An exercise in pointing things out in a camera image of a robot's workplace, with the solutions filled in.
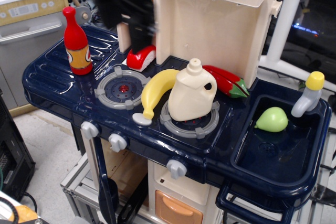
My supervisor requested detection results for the grey toy dishwasher unit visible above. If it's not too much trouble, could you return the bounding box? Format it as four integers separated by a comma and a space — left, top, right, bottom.
1, 0, 68, 110

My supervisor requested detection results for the grey stove knob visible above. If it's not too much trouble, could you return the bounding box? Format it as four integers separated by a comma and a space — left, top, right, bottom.
166, 159, 187, 179
80, 121, 99, 139
108, 133, 128, 153

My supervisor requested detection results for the grey left stove burner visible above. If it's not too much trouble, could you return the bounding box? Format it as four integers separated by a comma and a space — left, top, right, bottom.
94, 66, 151, 111

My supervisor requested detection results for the grey left stove knob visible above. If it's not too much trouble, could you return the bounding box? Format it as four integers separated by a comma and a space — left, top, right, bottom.
80, 121, 99, 139

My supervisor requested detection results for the navy toy oven door handle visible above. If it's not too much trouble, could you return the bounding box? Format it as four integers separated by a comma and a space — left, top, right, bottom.
93, 136, 118, 224

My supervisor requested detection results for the yellow sponge object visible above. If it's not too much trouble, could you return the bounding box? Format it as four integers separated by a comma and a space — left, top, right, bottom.
8, 205, 38, 223

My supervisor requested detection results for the small grey round button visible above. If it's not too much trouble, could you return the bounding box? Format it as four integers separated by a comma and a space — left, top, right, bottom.
132, 113, 152, 126

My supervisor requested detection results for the orange toy drawer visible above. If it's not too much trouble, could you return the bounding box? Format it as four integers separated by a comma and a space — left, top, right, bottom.
155, 190, 203, 224

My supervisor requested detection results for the aluminium extrusion frame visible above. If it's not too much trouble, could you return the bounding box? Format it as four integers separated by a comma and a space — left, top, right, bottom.
60, 154, 105, 223

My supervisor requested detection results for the yellow toy banana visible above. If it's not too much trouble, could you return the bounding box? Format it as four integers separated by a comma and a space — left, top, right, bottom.
141, 69, 179, 120

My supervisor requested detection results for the grey toy faucet yellow cap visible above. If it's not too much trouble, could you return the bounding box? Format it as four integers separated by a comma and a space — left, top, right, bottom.
291, 71, 324, 118

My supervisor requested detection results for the cream toy detergent jug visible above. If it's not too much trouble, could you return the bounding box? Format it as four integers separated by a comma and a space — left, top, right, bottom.
168, 58, 217, 121

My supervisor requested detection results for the red toy chili pepper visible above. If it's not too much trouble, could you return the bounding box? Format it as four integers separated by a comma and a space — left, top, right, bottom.
203, 65, 249, 98

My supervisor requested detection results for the navy toy kitchen countertop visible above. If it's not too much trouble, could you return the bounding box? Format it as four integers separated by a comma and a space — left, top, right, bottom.
22, 26, 332, 223

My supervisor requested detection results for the grey right stove burner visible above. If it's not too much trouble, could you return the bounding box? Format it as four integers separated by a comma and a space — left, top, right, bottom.
160, 101, 220, 139

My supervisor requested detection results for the grey right stove knob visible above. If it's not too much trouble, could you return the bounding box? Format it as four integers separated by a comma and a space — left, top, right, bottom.
166, 159, 187, 179

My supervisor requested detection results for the grey stove burner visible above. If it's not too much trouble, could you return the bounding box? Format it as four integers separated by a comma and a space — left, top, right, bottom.
160, 101, 220, 139
94, 66, 151, 111

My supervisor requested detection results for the green toy pear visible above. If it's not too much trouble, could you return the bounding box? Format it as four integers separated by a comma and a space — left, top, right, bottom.
254, 107, 288, 133

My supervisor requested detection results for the cream toy kitchen cabinet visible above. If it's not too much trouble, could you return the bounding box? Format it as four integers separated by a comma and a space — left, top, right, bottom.
115, 0, 285, 90

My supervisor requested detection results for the red toy ketchup bottle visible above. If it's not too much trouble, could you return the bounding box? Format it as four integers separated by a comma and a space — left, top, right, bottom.
62, 6, 93, 76

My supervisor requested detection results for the red white toy sushi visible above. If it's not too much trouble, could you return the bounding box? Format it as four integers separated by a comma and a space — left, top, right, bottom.
126, 45, 156, 72

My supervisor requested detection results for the black computer case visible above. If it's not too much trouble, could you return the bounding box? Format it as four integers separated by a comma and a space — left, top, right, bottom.
1, 99, 35, 201

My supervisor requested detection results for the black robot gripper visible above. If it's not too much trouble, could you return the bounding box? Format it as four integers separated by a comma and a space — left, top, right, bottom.
95, 0, 155, 54

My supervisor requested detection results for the grey middle stove knob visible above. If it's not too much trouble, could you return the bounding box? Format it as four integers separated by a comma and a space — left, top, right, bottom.
108, 133, 128, 153

